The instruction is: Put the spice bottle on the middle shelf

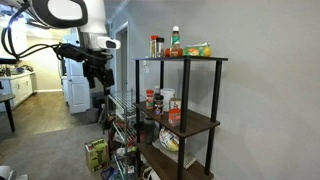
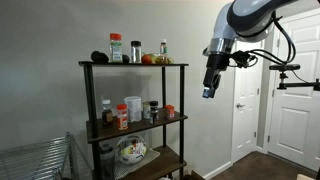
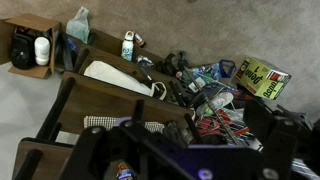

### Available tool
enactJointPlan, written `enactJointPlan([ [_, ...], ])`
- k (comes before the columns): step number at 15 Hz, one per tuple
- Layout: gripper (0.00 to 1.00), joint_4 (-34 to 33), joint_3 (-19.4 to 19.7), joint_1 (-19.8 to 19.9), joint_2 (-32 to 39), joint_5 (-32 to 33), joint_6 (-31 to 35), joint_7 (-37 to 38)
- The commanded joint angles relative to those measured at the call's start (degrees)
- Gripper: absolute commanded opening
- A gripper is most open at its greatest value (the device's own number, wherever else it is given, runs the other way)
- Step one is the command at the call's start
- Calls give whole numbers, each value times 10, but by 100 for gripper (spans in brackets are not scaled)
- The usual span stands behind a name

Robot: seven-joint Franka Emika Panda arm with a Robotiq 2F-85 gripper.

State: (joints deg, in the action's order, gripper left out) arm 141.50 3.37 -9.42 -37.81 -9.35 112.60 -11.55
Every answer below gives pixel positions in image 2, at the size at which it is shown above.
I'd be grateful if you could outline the dark shaker bottle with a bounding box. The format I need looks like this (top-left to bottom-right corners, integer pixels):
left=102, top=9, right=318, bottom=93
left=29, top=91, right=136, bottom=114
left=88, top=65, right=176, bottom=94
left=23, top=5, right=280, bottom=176
left=99, top=143, right=116, bottom=180

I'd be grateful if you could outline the red tomato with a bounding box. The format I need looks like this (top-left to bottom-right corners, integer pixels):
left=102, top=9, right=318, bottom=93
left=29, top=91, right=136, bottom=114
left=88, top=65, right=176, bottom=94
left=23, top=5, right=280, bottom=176
left=141, top=54, right=153, bottom=65

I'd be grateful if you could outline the black lid spice grinder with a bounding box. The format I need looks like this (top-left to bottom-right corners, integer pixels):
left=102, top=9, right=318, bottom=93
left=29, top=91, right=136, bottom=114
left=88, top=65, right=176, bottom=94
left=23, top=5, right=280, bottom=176
left=149, top=100, right=160, bottom=125

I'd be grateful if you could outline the dark wood metal shelf unit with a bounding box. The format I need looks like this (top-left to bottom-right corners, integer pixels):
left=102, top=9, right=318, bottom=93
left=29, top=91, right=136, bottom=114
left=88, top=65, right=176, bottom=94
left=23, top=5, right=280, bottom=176
left=78, top=60, right=189, bottom=180

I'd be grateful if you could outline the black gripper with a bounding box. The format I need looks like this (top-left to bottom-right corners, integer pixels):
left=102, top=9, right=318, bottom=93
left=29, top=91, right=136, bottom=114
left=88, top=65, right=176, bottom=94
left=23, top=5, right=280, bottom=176
left=201, top=53, right=231, bottom=100

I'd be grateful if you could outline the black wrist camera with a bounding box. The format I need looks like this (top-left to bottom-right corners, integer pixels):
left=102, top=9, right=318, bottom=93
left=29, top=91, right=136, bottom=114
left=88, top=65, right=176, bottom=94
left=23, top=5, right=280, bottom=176
left=229, top=49, right=258, bottom=69

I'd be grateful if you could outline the glass jar black lid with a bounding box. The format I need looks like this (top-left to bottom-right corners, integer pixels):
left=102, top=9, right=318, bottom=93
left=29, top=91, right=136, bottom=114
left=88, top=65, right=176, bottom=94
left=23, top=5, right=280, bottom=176
left=130, top=40, right=143, bottom=64

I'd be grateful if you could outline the large dark avocado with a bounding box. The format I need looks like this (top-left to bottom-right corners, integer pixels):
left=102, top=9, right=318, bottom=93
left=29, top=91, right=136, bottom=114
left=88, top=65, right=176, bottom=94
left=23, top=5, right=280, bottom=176
left=90, top=50, right=110, bottom=64

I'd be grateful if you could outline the red food box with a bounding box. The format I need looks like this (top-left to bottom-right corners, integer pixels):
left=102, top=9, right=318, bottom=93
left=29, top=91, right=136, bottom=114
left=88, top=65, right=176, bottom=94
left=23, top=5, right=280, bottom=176
left=164, top=104, right=176, bottom=121

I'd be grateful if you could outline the grey woven mat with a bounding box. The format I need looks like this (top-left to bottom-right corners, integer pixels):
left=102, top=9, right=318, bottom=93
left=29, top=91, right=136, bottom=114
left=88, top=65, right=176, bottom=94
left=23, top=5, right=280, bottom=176
left=113, top=147, right=162, bottom=180

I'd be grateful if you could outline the silver wire rack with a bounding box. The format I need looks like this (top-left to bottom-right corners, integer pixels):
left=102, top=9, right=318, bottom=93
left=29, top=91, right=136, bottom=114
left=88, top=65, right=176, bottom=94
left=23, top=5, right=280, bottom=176
left=0, top=131, right=80, bottom=180

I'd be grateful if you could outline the jar with white picture label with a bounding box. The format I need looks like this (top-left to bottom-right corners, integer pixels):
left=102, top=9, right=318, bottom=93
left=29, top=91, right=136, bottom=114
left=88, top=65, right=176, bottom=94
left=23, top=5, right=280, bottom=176
left=142, top=101, right=152, bottom=120

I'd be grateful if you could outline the white panel door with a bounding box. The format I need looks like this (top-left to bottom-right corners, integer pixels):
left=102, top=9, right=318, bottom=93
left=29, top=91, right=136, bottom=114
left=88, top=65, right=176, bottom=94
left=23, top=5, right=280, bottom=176
left=268, top=8, right=320, bottom=173
left=230, top=39, right=265, bottom=164

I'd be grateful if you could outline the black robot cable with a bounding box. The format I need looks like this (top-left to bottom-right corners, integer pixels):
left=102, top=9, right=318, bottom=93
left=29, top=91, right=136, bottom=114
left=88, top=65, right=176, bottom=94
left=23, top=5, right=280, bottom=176
left=248, top=11, right=298, bottom=68

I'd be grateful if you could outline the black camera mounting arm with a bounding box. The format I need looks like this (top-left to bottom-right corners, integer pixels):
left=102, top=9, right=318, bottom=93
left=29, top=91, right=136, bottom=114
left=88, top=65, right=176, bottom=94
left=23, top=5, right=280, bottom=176
left=277, top=71, right=320, bottom=92

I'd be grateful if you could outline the black external camera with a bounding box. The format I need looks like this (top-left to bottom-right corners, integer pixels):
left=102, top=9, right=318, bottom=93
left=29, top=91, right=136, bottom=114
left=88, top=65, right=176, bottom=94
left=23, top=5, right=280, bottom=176
left=269, top=63, right=301, bottom=72

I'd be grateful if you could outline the small white cap dark bottle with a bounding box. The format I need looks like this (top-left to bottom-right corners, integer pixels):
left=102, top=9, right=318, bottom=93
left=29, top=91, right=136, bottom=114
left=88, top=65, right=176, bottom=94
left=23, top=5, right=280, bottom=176
left=101, top=99, right=115, bottom=126

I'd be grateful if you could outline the white plastic tub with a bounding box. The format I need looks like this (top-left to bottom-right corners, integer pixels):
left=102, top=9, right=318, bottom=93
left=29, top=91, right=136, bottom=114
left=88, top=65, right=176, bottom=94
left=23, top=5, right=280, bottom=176
left=123, top=96, right=143, bottom=123

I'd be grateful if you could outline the tan cardboard box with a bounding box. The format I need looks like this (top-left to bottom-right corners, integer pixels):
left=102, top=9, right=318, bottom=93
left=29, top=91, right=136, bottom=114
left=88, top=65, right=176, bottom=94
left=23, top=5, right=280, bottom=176
left=296, top=173, right=316, bottom=180

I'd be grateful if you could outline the red cap green label bottle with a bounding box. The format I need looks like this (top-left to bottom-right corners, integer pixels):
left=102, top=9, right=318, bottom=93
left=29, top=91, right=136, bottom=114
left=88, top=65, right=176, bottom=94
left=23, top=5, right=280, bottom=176
left=109, top=32, right=123, bottom=64

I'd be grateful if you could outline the clear brown spice bottle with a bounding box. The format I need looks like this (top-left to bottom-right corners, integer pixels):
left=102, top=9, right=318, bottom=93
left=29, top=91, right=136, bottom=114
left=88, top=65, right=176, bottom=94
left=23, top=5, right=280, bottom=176
left=159, top=38, right=169, bottom=64

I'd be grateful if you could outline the red cap orange label bottle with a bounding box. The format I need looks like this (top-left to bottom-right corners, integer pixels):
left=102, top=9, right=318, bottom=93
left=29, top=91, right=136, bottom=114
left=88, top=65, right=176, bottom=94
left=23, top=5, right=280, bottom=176
left=116, top=103, right=129, bottom=131

